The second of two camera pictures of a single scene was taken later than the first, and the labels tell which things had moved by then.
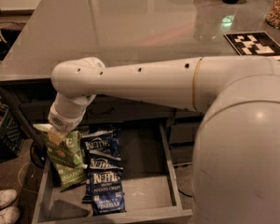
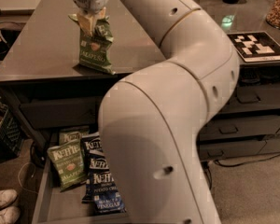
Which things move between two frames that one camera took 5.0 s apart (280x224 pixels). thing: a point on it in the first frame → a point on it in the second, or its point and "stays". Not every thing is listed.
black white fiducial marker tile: x=257 y=43 stays
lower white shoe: x=7 y=216 stays
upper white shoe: x=3 y=198 stays
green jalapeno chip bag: x=68 y=157 → x=94 y=49
